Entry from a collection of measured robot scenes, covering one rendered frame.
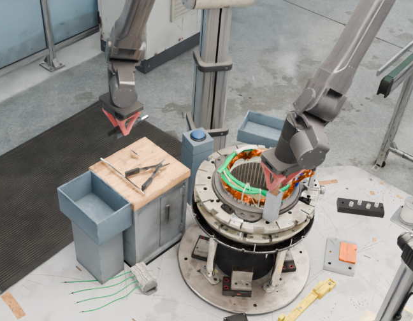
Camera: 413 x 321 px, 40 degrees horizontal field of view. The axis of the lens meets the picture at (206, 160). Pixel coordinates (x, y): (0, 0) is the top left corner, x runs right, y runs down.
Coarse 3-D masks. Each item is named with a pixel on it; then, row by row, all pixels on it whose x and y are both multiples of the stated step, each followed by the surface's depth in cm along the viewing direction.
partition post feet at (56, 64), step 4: (44, 60) 380; (52, 60) 374; (56, 60) 376; (40, 64) 378; (44, 64) 378; (52, 64) 376; (56, 64) 375; (60, 64) 379; (64, 64) 380; (48, 68) 375; (52, 68) 374; (56, 68) 375
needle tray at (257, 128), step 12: (252, 120) 178; (264, 120) 176; (276, 120) 175; (240, 132) 169; (252, 132) 174; (264, 132) 175; (276, 132) 175; (252, 144) 170; (264, 144) 169; (276, 144) 167
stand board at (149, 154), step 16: (144, 144) 161; (112, 160) 155; (128, 160) 155; (144, 160) 156; (160, 160) 156; (176, 160) 156; (112, 176) 150; (128, 176) 150; (144, 176) 151; (160, 176) 151; (176, 176) 152; (128, 192) 146; (160, 192) 149
